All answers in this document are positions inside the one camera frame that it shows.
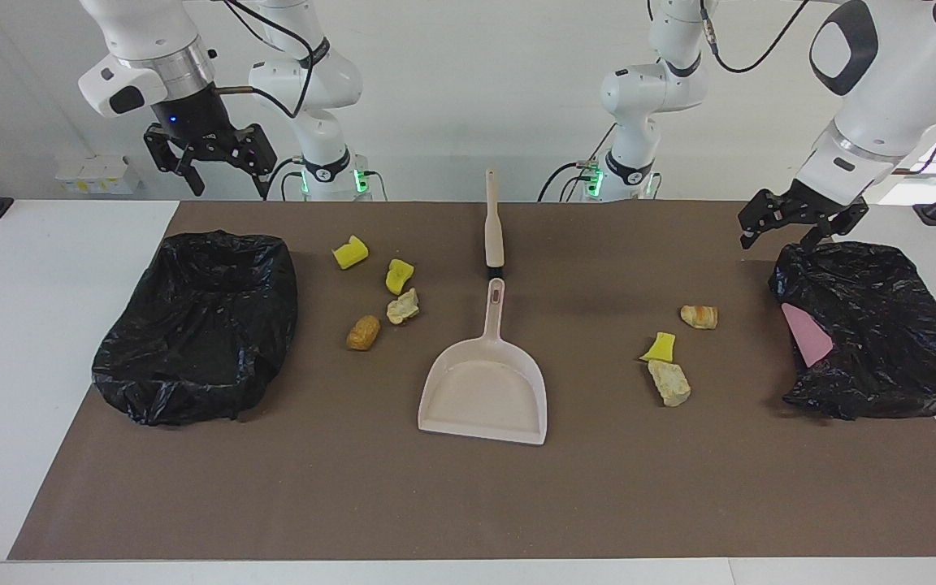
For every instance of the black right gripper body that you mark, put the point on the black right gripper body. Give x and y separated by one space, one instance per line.
192 122

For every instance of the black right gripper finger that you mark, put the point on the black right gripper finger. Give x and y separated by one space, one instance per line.
262 183
193 175

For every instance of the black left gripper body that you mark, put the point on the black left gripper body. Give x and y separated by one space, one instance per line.
801 207

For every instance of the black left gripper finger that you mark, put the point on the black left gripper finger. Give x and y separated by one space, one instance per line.
816 237
748 237

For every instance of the striped croissant toy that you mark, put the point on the striped croissant toy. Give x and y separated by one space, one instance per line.
699 317

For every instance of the notched yellow sponge piece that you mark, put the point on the notched yellow sponge piece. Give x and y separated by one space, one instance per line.
350 253

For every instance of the yellow sponge wedge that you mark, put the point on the yellow sponge wedge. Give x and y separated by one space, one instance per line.
661 348

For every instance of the pale bread slice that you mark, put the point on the pale bread slice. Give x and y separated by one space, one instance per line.
669 383

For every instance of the curved yellow sponge piece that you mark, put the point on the curved yellow sponge piece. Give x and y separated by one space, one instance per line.
399 278

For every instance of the brown bread roll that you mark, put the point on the brown bread roll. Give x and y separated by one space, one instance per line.
363 333

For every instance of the pale crumbly bread chunk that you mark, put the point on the pale crumbly bread chunk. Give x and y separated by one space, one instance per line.
403 307

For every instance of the beige brush with black bristles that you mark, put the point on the beige brush with black bristles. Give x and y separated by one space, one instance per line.
494 227

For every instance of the beige plastic dustpan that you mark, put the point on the beige plastic dustpan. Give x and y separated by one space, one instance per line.
484 398

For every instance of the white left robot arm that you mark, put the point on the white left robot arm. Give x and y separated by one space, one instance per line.
890 81

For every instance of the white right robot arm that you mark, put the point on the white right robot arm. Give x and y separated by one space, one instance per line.
314 81

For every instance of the pink plastic bin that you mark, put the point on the pink plastic bin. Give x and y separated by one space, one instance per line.
808 333

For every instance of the black bag over pink bin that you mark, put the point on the black bag over pink bin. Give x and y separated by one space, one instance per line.
882 325

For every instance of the black bag lined bin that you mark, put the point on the black bag lined bin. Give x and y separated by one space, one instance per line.
192 325

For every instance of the brown table mat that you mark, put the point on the brown table mat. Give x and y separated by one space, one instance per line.
435 504

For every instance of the white wall boxes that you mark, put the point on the white wall boxes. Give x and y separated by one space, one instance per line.
98 175

